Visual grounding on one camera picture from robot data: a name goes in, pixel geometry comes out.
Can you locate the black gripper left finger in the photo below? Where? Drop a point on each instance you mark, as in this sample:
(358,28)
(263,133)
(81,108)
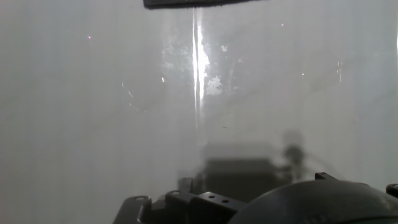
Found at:
(202,208)

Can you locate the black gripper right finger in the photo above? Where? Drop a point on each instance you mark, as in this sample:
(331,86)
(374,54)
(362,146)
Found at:
(323,176)

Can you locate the grey glossy table sheet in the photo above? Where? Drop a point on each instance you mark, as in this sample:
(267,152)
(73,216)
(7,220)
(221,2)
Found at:
(93,124)

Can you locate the dark grey towel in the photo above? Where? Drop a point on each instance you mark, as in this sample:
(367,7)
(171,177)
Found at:
(192,3)

